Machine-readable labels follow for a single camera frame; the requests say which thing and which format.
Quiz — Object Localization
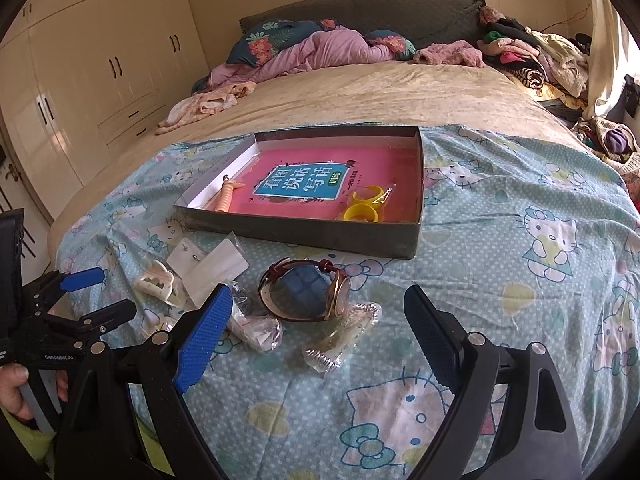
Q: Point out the yellow plastic ring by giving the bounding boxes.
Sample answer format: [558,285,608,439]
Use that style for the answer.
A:
[350,185,396,206]
[336,202,381,222]

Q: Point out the peach garment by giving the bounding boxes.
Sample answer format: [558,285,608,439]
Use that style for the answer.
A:
[155,82,256,136]

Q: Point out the grey headboard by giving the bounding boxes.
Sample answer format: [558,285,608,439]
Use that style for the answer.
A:
[239,0,486,51]

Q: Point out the large floral pillow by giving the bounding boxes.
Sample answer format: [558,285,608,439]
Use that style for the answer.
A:
[227,19,321,66]

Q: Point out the pink fuzzy garment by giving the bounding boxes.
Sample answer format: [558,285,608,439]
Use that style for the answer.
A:
[412,40,486,67]

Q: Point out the purple cloth heap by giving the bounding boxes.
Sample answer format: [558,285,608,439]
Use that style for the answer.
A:
[572,117,640,176]

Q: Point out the clear bag with white paper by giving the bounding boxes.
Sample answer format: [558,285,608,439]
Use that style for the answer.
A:
[225,282,283,353]

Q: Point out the bagged stud earring card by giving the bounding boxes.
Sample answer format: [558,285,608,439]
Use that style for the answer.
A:
[166,237,211,277]

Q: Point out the person's green garment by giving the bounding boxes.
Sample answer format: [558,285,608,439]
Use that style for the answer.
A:
[0,410,166,480]

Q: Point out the small floral pillow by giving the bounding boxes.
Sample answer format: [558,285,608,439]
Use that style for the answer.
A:
[365,30,417,61]

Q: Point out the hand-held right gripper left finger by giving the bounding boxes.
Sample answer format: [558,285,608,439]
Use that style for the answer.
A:
[55,282,236,480]

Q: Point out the beige bedspread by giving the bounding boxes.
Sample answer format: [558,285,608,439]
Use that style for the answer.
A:
[47,62,591,241]

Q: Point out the small white hair clip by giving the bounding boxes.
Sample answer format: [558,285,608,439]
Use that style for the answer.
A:
[140,310,176,339]

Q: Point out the grey shallow cardboard box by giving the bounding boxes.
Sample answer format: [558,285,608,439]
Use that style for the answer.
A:
[172,126,426,260]

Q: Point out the bagged white jewelry card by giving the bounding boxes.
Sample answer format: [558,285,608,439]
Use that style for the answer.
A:
[182,240,250,308]

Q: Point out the pile of clothes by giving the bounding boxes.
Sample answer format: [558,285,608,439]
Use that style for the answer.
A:
[477,7,596,111]

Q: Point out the cream hair claw clip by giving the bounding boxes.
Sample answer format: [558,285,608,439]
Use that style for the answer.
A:
[135,257,188,308]

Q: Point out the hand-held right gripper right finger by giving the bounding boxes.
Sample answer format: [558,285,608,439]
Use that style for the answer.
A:
[402,284,583,480]

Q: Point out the cartoon cat printed blanket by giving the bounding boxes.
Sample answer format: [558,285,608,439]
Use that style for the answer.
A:
[55,122,640,480]

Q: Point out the pink book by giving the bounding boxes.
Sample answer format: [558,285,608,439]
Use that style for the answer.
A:
[227,146,421,223]

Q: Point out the clear plastic bags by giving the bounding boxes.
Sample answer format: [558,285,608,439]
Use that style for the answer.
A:
[302,302,383,373]

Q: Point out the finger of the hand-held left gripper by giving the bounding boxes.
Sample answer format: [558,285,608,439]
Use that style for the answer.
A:
[37,299,138,347]
[22,266,107,313]

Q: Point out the person's left hand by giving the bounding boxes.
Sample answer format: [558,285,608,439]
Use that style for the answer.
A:
[0,363,69,422]

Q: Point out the cream curtain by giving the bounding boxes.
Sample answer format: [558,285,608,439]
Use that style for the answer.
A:
[582,0,640,121]

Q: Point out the cream wardrobe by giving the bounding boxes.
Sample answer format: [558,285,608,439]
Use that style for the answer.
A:
[0,0,211,226]

